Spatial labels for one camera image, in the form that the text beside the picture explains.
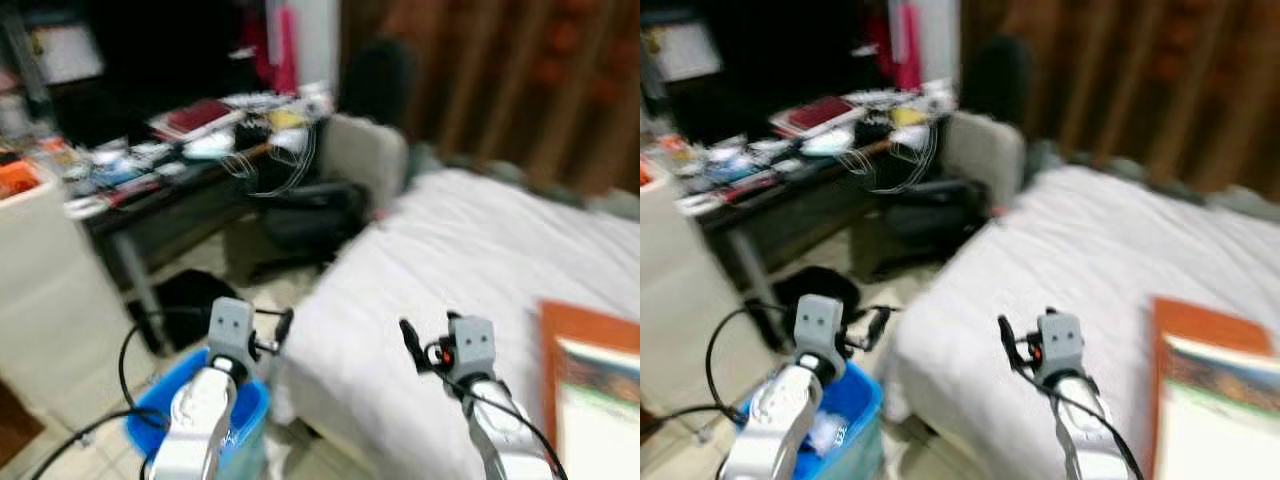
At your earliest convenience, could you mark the white cable bundle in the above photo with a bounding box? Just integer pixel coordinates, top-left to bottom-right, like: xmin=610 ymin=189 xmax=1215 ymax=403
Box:
xmin=850 ymin=120 xmax=946 ymax=194
xmin=228 ymin=122 xmax=326 ymax=198

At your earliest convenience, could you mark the orange box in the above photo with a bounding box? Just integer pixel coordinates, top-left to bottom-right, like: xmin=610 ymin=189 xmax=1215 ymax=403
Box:
xmin=0 ymin=158 xmax=43 ymax=199

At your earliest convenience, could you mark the blue plastic bin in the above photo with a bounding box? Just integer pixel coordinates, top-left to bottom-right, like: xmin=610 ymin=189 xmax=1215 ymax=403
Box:
xmin=124 ymin=345 xmax=273 ymax=480
xmin=735 ymin=360 xmax=886 ymax=480

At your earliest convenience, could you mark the white framed board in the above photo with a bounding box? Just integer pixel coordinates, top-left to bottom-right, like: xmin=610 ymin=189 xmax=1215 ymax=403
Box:
xmin=648 ymin=20 xmax=723 ymax=83
xmin=28 ymin=22 xmax=107 ymax=87

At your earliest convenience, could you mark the black desk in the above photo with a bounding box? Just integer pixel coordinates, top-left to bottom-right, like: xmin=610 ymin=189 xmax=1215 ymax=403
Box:
xmin=680 ymin=120 xmax=951 ymax=351
xmin=65 ymin=120 xmax=331 ymax=356

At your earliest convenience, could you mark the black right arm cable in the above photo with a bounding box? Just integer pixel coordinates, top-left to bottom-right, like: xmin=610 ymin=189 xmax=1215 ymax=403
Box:
xmin=1018 ymin=372 xmax=1148 ymax=480
xmin=452 ymin=382 xmax=568 ymax=480

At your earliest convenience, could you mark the white cabinet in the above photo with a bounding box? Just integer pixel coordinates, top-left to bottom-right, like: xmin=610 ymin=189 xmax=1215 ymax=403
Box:
xmin=0 ymin=168 xmax=153 ymax=433

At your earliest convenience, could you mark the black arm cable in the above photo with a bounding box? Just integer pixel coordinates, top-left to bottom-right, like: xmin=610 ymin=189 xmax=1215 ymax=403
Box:
xmin=452 ymin=382 xmax=568 ymax=480
xmin=640 ymin=300 xmax=801 ymax=446
xmin=1018 ymin=372 xmax=1148 ymax=480
xmin=28 ymin=306 xmax=213 ymax=480

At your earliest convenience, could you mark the brown curtain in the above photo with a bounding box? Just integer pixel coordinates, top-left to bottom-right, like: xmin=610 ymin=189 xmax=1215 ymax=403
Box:
xmin=958 ymin=0 xmax=1280 ymax=196
xmin=338 ymin=0 xmax=641 ymax=196

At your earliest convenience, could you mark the dark red book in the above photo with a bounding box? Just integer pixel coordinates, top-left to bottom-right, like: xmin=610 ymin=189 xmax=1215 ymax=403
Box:
xmin=148 ymin=97 xmax=244 ymax=143
xmin=770 ymin=95 xmax=866 ymax=139

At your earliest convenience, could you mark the white crumpled trash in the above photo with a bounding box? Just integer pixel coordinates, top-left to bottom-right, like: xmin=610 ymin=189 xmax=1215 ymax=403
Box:
xmin=808 ymin=404 xmax=853 ymax=453

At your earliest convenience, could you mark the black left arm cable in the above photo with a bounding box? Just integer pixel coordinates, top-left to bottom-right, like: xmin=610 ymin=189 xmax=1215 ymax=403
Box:
xmin=28 ymin=306 xmax=213 ymax=480
xmin=640 ymin=300 xmax=801 ymax=446

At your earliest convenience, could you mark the pink hanging garment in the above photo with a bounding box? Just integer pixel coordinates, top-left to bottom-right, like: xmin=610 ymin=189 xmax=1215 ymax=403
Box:
xmin=262 ymin=5 xmax=301 ymax=97
xmin=885 ymin=3 xmax=923 ymax=93

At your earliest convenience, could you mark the grey green blanket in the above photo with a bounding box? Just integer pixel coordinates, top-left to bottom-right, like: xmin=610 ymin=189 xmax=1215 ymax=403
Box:
xmin=405 ymin=145 xmax=641 ymax=223
xmin=1030 ymin=140 xmax=1280 ymax=223

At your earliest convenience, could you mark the beige chair back cushion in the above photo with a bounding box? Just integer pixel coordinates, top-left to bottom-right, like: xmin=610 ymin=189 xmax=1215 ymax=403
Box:
xmin=940 ymin=110 xmax=1028 ymax=211
xmin=318 ymin=113 xmax=409 ymax=213

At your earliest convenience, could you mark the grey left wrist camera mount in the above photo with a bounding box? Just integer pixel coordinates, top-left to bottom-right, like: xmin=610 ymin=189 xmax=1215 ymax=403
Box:
xmin=795 ymin=294 xmax=847 ymax=379
xmin=207 ymin=297 xmax=257 ymax=373

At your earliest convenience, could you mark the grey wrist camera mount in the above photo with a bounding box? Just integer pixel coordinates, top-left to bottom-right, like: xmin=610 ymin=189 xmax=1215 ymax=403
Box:
xmin=446 ymin=314 xmax=497 ymax=383
xmin=207 ymin=297 xmax=257 ymax=373
xmin=795 ymin=294 xmax=847 ymax=379
xmin=1036 ymin=312 xmax=1087 ymax=386

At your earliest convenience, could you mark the white picture book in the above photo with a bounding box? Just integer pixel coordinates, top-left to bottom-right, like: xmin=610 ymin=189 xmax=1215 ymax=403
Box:
xmin=1160 ymin=333 xmax=1280 ymax=480
xmin=553 ymin=337 xmax=641 ymax=480

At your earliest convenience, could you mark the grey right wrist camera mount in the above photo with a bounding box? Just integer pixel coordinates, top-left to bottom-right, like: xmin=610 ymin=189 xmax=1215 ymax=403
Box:
xmin=1036 ymin=312 xmax=1087 ymax=386
xmin=446 ymin=314 xmax=497 ymax=383

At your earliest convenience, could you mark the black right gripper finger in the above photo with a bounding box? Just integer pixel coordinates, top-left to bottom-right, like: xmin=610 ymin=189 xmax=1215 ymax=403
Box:
xmin=398 ymin=318 xmax=427 ymax=377
xmin=997 ymin=314 xmax=1023 ymax=373

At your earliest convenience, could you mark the black office chair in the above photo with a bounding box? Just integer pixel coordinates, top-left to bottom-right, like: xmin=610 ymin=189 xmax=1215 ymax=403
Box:
xmin=248 ymin=38 xmax=417 ymax=283
xmin=872 ymin=35 xmax=1037 ymax=281

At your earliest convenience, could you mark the pale grey duvet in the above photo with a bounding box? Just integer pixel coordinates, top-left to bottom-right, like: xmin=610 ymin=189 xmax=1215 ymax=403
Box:
xmin=272 ymin=167 xmax=641 ymax=480
xmin=885 ymin=165 xmax=1280 ymax=480

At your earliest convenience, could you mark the white hanging garment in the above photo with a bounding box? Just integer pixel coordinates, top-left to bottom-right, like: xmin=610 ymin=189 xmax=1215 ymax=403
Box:
xmin=918 ymin=0 xmax=963 ymax=91
xmin=295 ymin=0 xmax=343 ymax=96

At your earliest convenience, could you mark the black bag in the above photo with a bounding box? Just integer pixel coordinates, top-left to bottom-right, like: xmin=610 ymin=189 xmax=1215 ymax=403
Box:
xmin=128 ymin=268 xmax=241 ymax=353
xmin=772 ymin=265 xmax=863 ymax=326

